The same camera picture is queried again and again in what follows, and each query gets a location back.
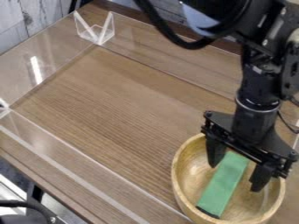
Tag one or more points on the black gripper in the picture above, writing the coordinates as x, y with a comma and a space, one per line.
248, 132

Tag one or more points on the green stick block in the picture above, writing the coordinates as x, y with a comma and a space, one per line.
221, 185

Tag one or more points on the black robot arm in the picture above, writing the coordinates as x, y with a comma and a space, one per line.
264, 25

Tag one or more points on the wooden bowl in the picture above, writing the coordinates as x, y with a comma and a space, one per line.
191, 173

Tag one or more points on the clear acrylic barrier wall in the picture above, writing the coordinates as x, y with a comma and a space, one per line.
98, 113

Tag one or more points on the black table leg frame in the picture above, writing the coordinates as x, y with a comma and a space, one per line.
34, 194

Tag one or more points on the clear acrylic corner bracket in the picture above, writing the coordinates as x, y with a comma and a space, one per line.
97, 34

